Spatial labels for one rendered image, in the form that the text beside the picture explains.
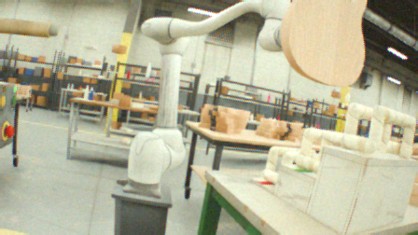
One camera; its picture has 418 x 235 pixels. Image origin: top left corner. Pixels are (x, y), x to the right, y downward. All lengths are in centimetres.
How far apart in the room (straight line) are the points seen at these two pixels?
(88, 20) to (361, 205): 1182
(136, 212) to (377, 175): 101
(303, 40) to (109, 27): 1121
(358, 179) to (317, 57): 42
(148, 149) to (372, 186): 95
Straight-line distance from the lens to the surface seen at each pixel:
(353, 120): 66
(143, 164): 127
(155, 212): 130
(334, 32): 92
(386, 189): 68
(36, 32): 59
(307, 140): 78
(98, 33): 1185
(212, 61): 1215
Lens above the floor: 115
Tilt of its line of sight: 3 degrees down
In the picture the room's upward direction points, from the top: 9 degrees clockwise
